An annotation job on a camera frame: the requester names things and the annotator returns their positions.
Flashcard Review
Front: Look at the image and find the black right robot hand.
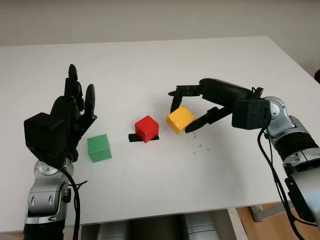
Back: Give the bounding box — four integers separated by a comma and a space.
167, 78, 254, 134

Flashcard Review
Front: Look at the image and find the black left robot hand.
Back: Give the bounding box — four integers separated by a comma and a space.
49, 63, 98, 162

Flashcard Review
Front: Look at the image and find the green wooden block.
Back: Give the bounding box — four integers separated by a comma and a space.
86, 134, 113, 163

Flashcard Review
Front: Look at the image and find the yellow wooden block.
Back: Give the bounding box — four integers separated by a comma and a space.
166, 105, 196, 136

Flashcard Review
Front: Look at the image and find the red wooden block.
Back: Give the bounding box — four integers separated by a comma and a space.
134, 115, 160, 144

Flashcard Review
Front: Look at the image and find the black tape strip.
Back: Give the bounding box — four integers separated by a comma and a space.
128, 133, 160, 144

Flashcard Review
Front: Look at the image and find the grey metal floor bar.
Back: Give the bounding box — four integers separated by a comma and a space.
249, 202, 288, 222

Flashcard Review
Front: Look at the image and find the white table leg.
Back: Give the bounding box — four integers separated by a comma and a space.
226, 207, 248, 240

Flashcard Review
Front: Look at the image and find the silver robot right leg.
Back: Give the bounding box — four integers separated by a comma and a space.
183, 212, 222, 240

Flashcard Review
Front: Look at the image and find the dark grey robot torso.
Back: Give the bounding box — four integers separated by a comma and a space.
128, 214, 187, 240

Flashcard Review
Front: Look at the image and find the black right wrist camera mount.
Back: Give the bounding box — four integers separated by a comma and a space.
231, 86, 272, 131

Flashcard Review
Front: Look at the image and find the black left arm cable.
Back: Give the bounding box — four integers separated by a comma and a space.
62, 164, 88, 240

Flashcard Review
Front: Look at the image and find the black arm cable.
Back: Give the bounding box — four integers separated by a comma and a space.
62, 164, 88, 240
256, 126, 305, 240

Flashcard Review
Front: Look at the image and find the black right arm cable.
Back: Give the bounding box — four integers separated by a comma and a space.
256, 126, 305, 240

